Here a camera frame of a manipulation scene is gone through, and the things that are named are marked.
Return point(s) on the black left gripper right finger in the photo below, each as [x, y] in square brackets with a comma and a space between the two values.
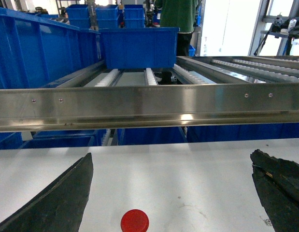
[277, 184]

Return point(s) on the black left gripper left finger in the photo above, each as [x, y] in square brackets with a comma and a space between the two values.
[60, 206]

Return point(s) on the red push button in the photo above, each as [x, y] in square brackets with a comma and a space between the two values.
[134, 220]

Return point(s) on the blue bins under shelf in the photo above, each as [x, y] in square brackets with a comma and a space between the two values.
[148, 136]

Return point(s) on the stainless steel roller shelf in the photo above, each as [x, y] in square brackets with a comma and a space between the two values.
[83, 108]

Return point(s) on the QR code sticker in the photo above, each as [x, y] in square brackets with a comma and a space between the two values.
[268, 222]

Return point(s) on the large blue bin left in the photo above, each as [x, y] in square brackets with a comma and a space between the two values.
[35, 51]

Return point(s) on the blue bin on rollers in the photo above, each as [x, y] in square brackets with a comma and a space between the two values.
[139, 48]

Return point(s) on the stacked blue bins background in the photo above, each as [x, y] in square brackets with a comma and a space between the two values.
[109, 16]

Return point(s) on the person in green sweater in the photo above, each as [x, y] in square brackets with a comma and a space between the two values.
[179, 14]

